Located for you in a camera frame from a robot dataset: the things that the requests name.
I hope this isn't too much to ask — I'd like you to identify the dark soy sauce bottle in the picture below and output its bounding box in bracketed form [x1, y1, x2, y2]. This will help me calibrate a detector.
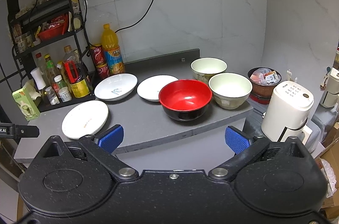
[63, 45, 90, 98]

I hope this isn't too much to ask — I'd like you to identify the cream bowl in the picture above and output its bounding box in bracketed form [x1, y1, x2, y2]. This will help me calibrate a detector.
[208, 73, 252, 110]
[191, 57, 228, 84]

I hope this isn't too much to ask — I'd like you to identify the white appliance at right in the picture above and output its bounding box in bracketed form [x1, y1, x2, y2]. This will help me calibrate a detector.
[320, 68, 339, 109]

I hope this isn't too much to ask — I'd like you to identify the black wire kitchen rack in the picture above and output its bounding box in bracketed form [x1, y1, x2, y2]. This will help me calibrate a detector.
[6, 0, 97, 113]

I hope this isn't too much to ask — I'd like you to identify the red basket on shelf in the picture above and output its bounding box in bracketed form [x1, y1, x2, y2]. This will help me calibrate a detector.
[37, 23, 65, 41]

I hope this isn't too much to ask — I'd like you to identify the black power cable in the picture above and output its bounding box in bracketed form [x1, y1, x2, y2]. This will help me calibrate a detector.
[114, 0, 158, 35]

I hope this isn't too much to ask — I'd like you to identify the green carton box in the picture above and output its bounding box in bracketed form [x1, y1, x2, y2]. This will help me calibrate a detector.
[12, 84, 40, 121]

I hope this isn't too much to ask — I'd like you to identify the red and black bowl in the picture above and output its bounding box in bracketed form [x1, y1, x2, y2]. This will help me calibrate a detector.
[159, 79, 213, 122]

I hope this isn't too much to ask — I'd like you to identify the white pepper grinder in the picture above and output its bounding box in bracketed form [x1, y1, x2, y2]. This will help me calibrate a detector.
[31, 67, 47, 90]

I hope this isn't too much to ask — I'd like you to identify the white electric kettle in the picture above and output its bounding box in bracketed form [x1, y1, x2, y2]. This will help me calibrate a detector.
[261, 81, 314, 144]

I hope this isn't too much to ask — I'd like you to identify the upper red can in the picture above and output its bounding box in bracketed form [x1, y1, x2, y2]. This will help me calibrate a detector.
[90, 44, 106, 66]

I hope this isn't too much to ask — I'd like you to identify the lower red can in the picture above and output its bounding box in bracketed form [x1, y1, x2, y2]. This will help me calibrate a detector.
[96, 63, 110, 80]

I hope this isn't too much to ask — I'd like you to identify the white plate Sweet print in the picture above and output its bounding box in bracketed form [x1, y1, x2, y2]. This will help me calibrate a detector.
[94, 73, 137, 102]

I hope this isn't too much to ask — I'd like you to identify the white plate Bakery print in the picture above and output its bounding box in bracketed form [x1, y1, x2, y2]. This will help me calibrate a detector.
[137, 75, 178, 102]

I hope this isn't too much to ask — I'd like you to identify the brown bowl with packets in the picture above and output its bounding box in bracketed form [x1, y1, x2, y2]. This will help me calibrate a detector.
[247, 67, 282, 105]

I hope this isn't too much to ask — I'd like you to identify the black left gripper handle bar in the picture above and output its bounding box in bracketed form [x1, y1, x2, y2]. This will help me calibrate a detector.
[0, 123, 40, 140]

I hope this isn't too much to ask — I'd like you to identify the white cap small jar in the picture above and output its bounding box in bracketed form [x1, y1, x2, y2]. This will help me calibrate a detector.
[58, 87, 72, 102]

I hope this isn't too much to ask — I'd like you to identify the orange juice bottle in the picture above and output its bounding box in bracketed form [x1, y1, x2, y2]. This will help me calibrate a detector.
[101, 24, 125, 75]

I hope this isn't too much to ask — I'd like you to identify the red can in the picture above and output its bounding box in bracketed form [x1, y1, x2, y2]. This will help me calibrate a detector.
[90, 44, 106, 66]
[96, 63, 110, 80]

